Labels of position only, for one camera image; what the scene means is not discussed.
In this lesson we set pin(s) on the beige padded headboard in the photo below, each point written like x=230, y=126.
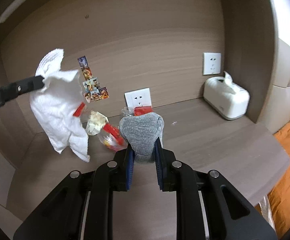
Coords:
x=276, y=112

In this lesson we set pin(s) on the colourful wall stickers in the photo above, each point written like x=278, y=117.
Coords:
x=93, y=90

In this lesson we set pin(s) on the crumpled beige tissue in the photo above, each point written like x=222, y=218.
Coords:
x=96, y=122

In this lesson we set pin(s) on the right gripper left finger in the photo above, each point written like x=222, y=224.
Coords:
x=81, y=205

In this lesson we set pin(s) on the white tissue box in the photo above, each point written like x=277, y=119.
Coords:
x=226, y=97

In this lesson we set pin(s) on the upper white wall socket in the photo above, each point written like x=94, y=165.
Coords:
x=211, y=63

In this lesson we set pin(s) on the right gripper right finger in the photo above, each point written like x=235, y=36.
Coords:
x=208, y=206

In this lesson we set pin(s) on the white wall socket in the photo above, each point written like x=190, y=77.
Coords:
x=211, y=63
x=138, y=98

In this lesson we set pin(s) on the red clear plastic wrapper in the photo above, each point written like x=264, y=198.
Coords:
x=109, y=135

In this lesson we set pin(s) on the grey sock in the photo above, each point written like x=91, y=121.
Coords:
x=141, y=132

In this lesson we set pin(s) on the red packet behind sock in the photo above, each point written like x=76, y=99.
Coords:
x=136, y=111

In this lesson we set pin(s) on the white paper towel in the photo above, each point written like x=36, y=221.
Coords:
x=54, y=105

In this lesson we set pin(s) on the lower white wall socket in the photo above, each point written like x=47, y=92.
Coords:
x=138, y=98

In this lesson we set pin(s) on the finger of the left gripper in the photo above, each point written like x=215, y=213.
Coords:
x=15, y=89

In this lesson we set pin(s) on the white mattress edge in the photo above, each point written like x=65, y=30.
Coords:
x=264, y=208

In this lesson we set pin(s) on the beige bedside cabinet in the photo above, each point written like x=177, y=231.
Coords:
x=207, y=204

